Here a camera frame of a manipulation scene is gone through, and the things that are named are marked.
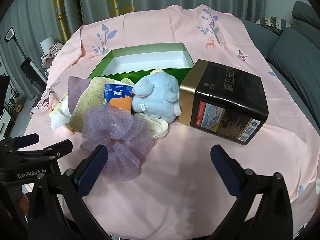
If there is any white container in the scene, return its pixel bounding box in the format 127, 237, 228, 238
40, 35, 56, 53

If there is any cream fluffy cloth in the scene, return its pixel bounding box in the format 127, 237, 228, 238
135, 112, 170, 139

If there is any pink printed bedsheet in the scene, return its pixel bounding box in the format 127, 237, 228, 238
26, 4, 320, 240

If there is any pale yellow printed pouch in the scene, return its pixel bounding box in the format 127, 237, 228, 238
49, 92, 73, 131

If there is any grey blue sofa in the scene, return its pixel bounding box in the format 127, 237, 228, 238
240, 1, 320, 135

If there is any striped cushion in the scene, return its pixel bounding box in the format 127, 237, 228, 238
255, 16, 292, 36

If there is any beige towel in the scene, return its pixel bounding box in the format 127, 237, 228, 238
69, 76, 135, 133

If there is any blue plush toy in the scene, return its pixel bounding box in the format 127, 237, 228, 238
131, 69, 182, 123

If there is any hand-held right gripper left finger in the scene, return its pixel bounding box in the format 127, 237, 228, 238
26, 144, 109, 240

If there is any black gold tin box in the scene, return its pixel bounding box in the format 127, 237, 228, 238
178, 59, 269, 145

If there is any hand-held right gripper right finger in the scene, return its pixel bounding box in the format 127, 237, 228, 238
210, 144, 294, 240

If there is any pile of pale clothes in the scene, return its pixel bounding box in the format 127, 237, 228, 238
40, 42, 63, 68

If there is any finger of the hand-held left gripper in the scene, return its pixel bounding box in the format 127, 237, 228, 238
0, 133, 40, 153
10, 139, 73, 166

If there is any green cardboard box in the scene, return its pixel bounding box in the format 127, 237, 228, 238
87, 42, 194, 81

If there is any blue orange tissue pack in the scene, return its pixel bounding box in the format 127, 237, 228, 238
103, 84, 133, 114

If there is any gold patterned curtain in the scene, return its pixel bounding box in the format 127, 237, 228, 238
52, 0, 84, 44

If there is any dark flat panel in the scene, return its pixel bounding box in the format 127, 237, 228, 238
0, 74, 11, 116

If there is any purple towel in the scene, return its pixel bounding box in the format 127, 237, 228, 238
67, 76, 93, 114

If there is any purple mesh scrunchie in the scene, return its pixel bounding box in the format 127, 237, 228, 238
80, 106, 154, 182

